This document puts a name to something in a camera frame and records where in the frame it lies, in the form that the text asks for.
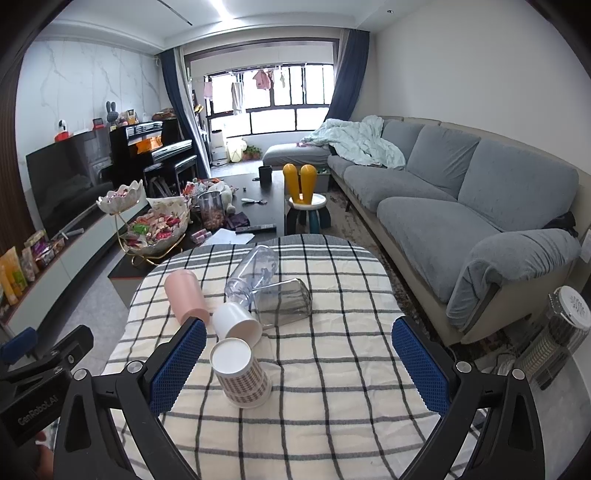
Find houndstooth patterned paper cup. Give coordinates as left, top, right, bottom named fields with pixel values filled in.
left=209, top=338, right=271, bottom=409

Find pink cup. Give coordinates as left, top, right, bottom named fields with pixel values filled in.
left=164, top=270, right=209, bottom=325

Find white paper cup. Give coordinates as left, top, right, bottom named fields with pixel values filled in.
left=211, top=302, right=263, bottom=347

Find grey transparent cup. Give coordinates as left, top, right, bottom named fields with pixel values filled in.
left=252, top=278, right=312, bottom=329

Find clear plastic cup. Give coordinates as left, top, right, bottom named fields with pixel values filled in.
left=224, top=245, right=280, bottom=309

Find snack bags row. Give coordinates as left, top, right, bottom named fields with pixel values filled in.
left=1, top=230, right=66, bottom=314

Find electric heater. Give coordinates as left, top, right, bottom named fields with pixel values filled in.
left=515, top=285, right=590, bottom=390

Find grey tv cabinet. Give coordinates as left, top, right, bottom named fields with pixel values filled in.
left=1, top=199, right=147, bottom=337

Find checkered tablecloth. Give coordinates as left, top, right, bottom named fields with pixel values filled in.
left=101, top=233, right=491, bottom=480

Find two tier snack tray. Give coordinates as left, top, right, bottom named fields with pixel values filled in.
left=96, top=181, right=190, bottom=266

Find black television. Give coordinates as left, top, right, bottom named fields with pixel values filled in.
left=26, top=128, right=113, bottom=237

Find grey sofa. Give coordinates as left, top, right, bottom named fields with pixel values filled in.
left=263, top=117, right=590, bottom=345

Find clear snack jar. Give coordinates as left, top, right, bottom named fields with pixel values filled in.
left=197, top=191, right=224, bottom=231

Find black piano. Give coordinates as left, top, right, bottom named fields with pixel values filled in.
left=109, top=119, right=198, bottom=198

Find black remote control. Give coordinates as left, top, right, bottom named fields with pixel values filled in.
left=235, top=224, right=276, bottom=234

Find grey rabbit figurine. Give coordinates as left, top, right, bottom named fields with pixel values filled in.
left=105, top=101, right=119, bottom=124

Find black coffee table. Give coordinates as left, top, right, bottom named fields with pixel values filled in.
left=107, top=171, right=288, bottom=309

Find yellow rabbit ear stool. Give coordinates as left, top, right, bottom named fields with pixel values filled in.
left=283, top=163, right=332, bottom=235

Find black mug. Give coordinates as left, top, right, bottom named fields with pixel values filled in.
left=259, top=165, right=273, bottom=188

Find potted plant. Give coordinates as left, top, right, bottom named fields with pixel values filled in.
left=242, top=145, right=262, bottom=161

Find light green blanket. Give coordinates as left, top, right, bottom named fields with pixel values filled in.
left=301, top=115, right=406, bottom=169

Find blue left curtain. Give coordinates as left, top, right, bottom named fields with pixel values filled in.
left=159, top=48, right=211, bottom=179

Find blue curtain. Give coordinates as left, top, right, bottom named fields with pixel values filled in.
left=325, top=29, right=370, bottom=120
left=159, top=48, right=211, bottom=179

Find blue right curtain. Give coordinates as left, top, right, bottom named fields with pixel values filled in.
left=325, top=29, right=370, bottom=120

